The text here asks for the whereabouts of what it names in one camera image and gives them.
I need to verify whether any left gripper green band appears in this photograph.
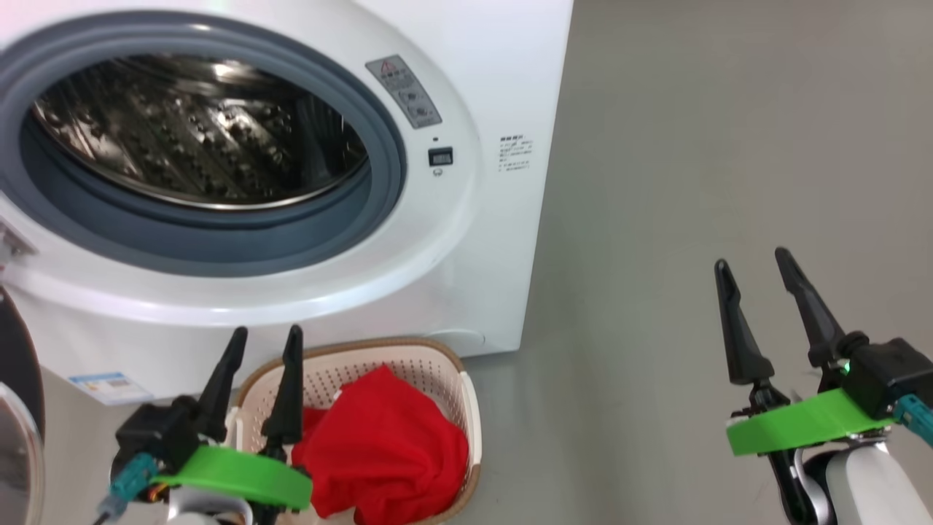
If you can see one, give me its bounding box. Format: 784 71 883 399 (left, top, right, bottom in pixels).
149 324 314 510

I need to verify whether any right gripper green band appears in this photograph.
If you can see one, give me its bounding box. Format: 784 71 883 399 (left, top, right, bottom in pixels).
714 246 896 456

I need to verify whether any red cloth garment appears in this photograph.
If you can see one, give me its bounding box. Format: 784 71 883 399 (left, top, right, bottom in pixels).
292 365 469 525

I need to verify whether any grey washing machine door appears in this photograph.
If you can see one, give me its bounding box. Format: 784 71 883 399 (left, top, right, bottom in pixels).
0 284 46 525

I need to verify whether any cream perforated basket brown rim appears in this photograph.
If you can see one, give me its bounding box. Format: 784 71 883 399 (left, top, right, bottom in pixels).
232 337 482 525

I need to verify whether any stainless steel washing machine drum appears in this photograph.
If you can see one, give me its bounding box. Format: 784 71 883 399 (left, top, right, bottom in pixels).
33 55 369 211

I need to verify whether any white front-load washing machine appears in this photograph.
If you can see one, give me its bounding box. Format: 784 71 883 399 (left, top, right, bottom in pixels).
0 0 574 405

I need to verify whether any blue energy label sticker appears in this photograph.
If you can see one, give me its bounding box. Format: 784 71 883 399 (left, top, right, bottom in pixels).
69 372 154 405

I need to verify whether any round white filter cover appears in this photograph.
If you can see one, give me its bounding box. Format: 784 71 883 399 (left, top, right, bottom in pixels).
437 330 485 351

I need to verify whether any grey warning label sticker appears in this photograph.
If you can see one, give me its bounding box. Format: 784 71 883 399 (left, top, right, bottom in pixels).
366 55 442 130

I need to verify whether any teal left cable connector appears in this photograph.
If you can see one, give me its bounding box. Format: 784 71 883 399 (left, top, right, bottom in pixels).
109 452 157 504

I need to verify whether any teal cable connector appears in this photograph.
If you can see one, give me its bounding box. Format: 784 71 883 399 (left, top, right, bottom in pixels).
893 394 933 447
109 452 157 504

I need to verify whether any teal right cable connector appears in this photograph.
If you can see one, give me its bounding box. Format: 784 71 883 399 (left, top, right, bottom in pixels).
893 394 933 447

